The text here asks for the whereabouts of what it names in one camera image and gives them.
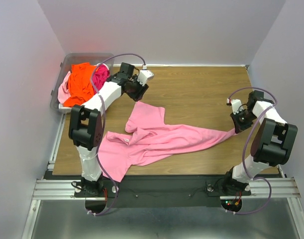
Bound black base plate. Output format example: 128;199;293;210
46;175;250;212

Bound light pink t shirt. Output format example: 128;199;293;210
58;71;71;104

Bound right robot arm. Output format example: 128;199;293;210
221;88;298;194

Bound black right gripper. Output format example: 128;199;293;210
230;109;257;133

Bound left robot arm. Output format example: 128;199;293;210
69;63;154;196

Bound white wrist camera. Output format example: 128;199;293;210
226;99;243;115
137;65;154;86

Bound orange t shirt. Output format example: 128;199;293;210
63;62;96;108

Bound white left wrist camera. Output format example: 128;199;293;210
137;65;154;86

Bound magenta t shirt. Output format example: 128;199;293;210
92;64;110;92

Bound aluminium frame rail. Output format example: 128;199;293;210
32;178;301;201

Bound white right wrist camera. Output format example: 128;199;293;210
226;99;243;115

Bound clear plastic bin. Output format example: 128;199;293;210
50;53;113;114

